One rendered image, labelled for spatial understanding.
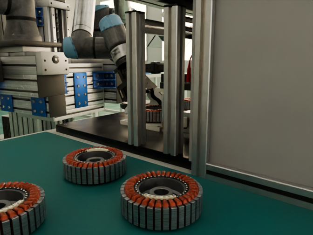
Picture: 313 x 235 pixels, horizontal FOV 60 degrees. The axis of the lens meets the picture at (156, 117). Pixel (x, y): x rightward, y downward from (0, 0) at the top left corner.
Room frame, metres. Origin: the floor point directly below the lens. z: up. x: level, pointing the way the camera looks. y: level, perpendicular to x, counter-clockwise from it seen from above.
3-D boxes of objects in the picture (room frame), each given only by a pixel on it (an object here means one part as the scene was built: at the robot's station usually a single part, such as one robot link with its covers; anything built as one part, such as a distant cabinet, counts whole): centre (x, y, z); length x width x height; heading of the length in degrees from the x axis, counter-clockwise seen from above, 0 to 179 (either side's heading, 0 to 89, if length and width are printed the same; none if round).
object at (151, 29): (0.83, -0.15, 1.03); 0.62 x 0.01 x 0.03; 141
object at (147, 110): (0.80, 0.00, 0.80); 0.11 x 0.11 x 0.04
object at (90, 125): (0.89, -0.08, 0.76); 0.64 x 0.47 x 0.02; 141
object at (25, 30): (1.22, 0.58, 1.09); 0.15 x 0.15 x 0.10
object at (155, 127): (0.80, 0.00, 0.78); 0.15 x 0.15 x 0.01; 51
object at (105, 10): (1.65, 0.32, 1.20); 0.13 x 0.12 x 0.14; 95
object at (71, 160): (0.47, 0.11, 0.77); 0.11 x 0.11 x 0.04
